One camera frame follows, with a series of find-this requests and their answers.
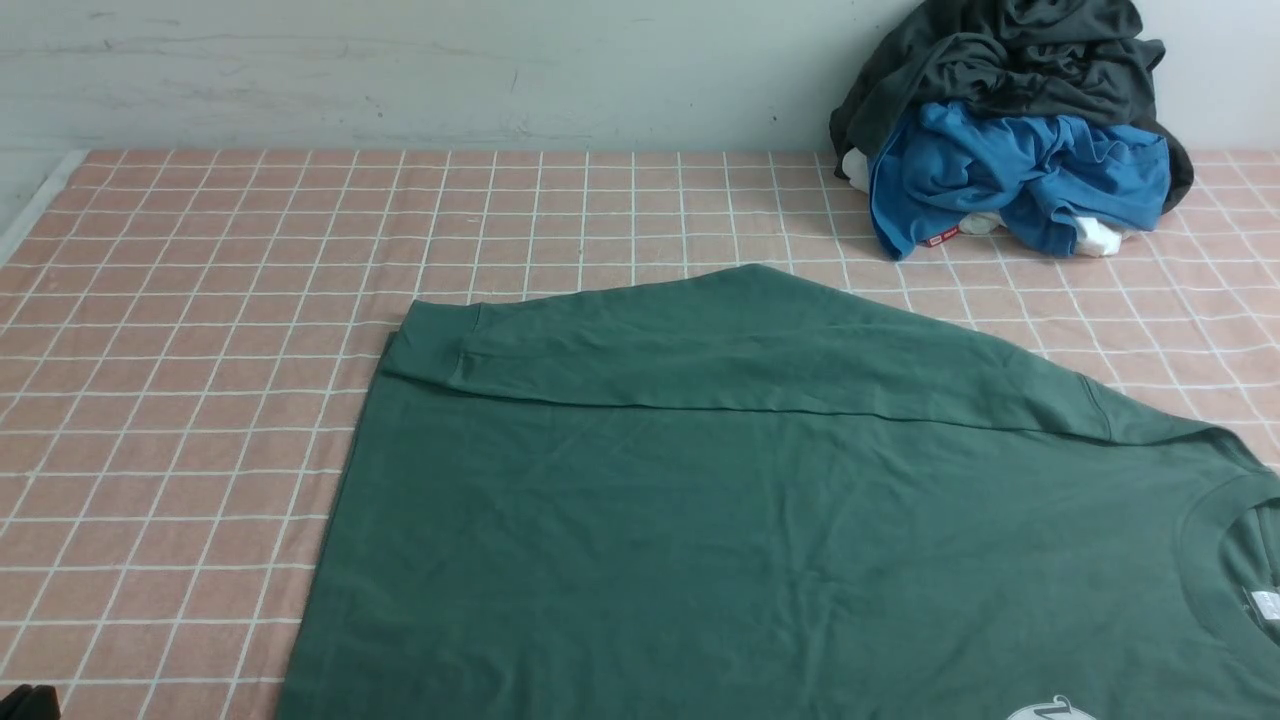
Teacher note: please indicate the blue crumpled garment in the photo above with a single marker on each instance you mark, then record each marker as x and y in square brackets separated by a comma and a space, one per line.
[942, 163]

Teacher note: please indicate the green long-sleeve top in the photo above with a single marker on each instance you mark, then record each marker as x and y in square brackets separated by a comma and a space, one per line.
[749, 496]

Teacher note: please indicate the pink checkered table cloth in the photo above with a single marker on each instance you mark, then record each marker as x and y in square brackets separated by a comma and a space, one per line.
[186, 337]

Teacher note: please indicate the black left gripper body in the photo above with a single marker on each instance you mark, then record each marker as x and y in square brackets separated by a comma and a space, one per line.
[31, 702]

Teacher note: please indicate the dark grey crumpled garment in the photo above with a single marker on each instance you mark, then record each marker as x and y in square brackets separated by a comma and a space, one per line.
[1085, 59]

